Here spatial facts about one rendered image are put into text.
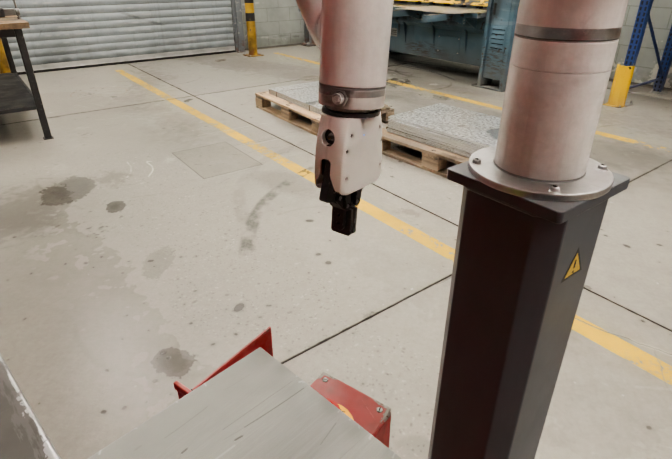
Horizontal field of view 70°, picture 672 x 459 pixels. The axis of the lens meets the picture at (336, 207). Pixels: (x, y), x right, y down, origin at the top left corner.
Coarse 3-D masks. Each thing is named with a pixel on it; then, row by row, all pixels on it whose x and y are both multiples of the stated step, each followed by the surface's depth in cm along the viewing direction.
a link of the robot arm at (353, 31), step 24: (336, 0) 53; (360, 0) 52; (384, 0) 53; (336, 24) 54; (360, 24) 53; (384, 24) 54; (336, 48) 55; (360, 48) 54; (384, 48) 56; (336, 72) 56; (360, 72) 55; (384, 72) 57
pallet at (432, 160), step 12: (384, 132) 362; (384, 144) 359; (408, 144) 337; (420, 144) 337; (396, 156) 350; (408, 156) 350; (432, 156) 323; (444, 156) 316; (456, 156) 316; (432, 168) 327; (444, 168) 329
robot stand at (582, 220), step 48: (480, 192) 65; (480, 240) 69; (528, 240) 62; (576, 240) 64; (480, 288) 71; (528, 288) 65; (576, 288) 71; (480, 336) 74; (528, 336) 69; (480, 384) 77; (528, 384) 73; (432, 432) 94; (480, 432) 80; (528, 432) 82
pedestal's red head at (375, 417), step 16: (240, 352) 63; (272, 352) 69; (224, 368) 61; (176, 384) 54; (320, 384) 61; (336, 384) 61; (336, 400) 59; (352, 400) 59; (368, 400) 59; (352, 416) 57; (368, 416) 57; (384, 416) 57; (384, 432) 58
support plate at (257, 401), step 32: (256, 352) 36; (224, 384) 33; (256, 384) 33; (288, 384) 33; (160, 416) 31; (192, 416) 31; (224, 416) 31; (256, 416) 31; (288, 416) 31; (320, 416) 31; (128, 448) 29; (160, 448) 29; (192, 448) 29; (224, 448) 29; (256, 448) 29; (288, 448) 29; (320, 448) 29; (352, 448) 29; (384, 448) 29
